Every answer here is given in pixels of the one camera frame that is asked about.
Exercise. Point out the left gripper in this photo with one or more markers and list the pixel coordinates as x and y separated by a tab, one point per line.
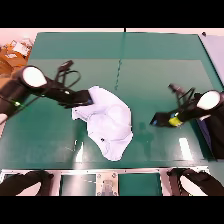
78	98

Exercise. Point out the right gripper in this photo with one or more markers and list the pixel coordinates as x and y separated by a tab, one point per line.
165	120

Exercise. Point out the white shirt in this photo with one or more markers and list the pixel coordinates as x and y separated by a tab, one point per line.
111	123

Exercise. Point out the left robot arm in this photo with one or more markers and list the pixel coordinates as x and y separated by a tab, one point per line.
20	90

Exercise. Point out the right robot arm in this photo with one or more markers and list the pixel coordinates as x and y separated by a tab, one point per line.
208	106

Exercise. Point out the blue garment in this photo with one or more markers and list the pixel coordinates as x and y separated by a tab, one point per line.
204	133

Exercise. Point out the brown cardboard box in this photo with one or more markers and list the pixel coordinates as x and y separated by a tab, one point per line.
11	61

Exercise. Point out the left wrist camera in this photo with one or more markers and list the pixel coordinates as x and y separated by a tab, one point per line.
66	64

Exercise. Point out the silver frame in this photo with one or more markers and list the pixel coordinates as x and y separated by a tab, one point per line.
106	181

